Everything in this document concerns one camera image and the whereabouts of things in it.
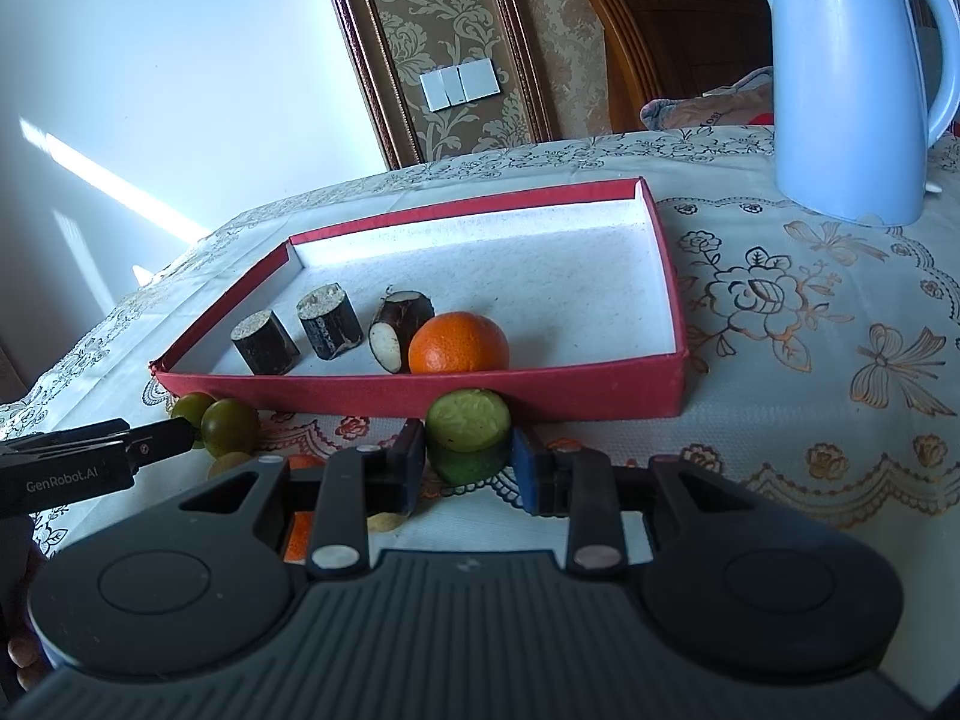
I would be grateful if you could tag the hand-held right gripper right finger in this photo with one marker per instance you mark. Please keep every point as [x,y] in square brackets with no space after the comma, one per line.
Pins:
[529,472]

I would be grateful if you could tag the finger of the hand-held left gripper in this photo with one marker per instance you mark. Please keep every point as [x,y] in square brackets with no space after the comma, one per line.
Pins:
[161,439]

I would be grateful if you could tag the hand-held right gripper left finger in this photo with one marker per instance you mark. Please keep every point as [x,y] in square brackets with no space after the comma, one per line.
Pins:
[409,472]

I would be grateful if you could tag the green tomato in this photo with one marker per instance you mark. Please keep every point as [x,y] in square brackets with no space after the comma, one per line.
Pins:
[187,412]
[231,427]

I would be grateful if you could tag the brown longan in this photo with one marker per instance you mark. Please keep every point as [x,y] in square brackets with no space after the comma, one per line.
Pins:
[229,463]
[384,522]

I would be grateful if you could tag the green cucumber piece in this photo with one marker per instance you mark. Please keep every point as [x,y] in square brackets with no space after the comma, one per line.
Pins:
[469,435]

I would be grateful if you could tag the orange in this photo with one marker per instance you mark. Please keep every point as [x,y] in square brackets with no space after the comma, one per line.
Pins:
[457,345]
[298,536]

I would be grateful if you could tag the dark sugarcane piece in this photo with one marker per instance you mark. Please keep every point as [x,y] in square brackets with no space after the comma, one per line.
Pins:
[330,322]
[266,345]

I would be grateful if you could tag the purple eggplant piece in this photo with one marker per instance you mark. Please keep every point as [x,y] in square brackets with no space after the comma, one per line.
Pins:
[397,326]

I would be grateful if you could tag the shallow red cardboard box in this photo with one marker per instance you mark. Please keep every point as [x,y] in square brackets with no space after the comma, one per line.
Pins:
[525,277]

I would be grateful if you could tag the person's left hand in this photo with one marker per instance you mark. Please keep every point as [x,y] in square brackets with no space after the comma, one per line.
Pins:
[28,664]

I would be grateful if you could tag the pink blanket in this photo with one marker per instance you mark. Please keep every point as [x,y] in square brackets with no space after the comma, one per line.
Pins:
[705,109]

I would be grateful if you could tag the red cloth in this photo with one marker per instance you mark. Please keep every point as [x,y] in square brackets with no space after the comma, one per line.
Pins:
[761,118]

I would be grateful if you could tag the wooden bed headboard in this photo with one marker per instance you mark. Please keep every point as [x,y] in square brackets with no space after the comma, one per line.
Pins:
[675,37]

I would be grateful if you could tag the white electric kettle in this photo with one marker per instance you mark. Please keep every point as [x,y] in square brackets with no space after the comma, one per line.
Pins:
[840,90]

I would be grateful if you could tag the white wall switch panel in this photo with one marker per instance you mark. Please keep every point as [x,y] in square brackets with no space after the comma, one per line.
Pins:
[459,84]

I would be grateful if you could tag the wooden wall panel frame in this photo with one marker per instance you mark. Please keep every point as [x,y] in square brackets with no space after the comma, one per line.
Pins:
[360,37]

